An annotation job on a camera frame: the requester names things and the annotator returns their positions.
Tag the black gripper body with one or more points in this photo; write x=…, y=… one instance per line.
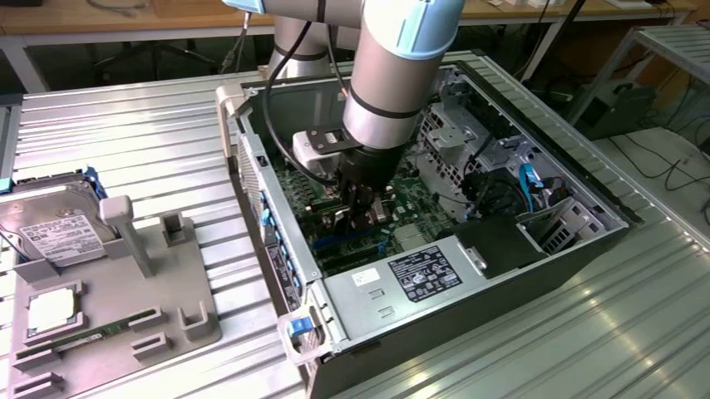
x=369, y=166

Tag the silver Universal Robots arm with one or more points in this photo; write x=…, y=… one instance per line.
x=389, y=75

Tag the blue expansion slot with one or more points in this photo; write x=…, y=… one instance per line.
x=325, y=243

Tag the black expansion slot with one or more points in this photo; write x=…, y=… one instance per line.
x=353, y=257

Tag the green motherboard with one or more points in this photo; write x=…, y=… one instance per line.
x=423, y=208

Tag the silver chipset heatsink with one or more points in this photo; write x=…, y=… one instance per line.
x=413, y=236

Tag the silver drive cage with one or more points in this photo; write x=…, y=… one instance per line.
x=449, y=137

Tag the silver power supply with label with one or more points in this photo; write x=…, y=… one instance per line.
x=356, y=307

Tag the black plastic shroud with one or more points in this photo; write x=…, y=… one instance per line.
x=495, y=245

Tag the blue case latch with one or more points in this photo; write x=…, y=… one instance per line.
x=298, y=326

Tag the open black PC case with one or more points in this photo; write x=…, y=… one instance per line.
x=500, y=316

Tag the silver disk bay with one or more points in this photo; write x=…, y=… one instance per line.
x=567, y=224

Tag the grey parts rack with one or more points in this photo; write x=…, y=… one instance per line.
x=122, y=291

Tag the blue disk caddy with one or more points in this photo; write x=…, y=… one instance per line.
x=96, y=183

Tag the black office chair base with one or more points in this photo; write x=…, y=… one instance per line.
x=166, y=52

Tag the dark box device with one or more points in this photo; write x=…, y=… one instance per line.
x=621, y=108

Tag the green RAM stick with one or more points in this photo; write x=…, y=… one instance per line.
x=101, y=331

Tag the silver hard disk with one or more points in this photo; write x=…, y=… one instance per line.
x=55, y=216

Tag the silver CPU chip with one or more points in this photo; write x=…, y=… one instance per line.
x=51, y=309

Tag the wooden desk with white legs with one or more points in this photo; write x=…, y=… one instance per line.
x=112, y=21

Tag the grey slatted metal table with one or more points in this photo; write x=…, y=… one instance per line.
x=677, y=45

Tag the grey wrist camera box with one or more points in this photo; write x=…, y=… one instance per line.
x=317, y=160

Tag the grey metal side frame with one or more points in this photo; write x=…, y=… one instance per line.
x=9, y=133

